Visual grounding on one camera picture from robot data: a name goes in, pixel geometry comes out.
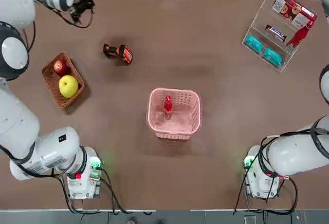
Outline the teal snack packet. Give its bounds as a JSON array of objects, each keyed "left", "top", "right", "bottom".
[
  {"left": 244, "top": 34, "right": 263, "bottom": 53},
  {"left": 262, "top": 48, "right": 283, "bottom": 67}
]

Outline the red plaid Walkers cookie box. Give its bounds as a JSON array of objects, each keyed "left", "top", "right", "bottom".
[{"left": 271, "top": 0, "right": 317, "bottom": 29}]

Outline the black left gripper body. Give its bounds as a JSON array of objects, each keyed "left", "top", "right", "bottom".
[{"left": 69, "top": 0, "right": 95, "bottom": 24}]

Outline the red apple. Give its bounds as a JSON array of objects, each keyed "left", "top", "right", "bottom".
[{"left": 53, "top": 59, "right": 69, "bottom": 77}]

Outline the red Coca-Cola bottle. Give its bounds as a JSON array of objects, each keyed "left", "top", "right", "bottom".
[
  {"left": 286, "top": 20, "right": 314, "bottom": 49},
  {"left": 163, "top": 95, "right": 173, "bottom": 121}
]

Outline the Snickers chocolate bar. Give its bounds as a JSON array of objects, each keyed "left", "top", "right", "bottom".
[{"left": 264, "top": 24, "right": 288, "bottom": 42}]

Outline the pink plastic basket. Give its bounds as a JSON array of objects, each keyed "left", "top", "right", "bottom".
[{"left": 146, "top": 87, "right": 203, "bottom": 140}]

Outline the brown wicker basket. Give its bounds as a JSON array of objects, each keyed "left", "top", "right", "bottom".
[{"left": 41, "top": 51, "right": 85, "bottom": 109}]

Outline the clear acrylic tiered shelf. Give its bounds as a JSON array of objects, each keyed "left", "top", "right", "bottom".
[{"left": 241, "top": 0, "right": 318, "bottom": 73}]

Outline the yellow-green apple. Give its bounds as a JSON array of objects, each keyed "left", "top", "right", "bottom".
[{"left": 58, "top": 74, "right": 79, "bottom": 99}]

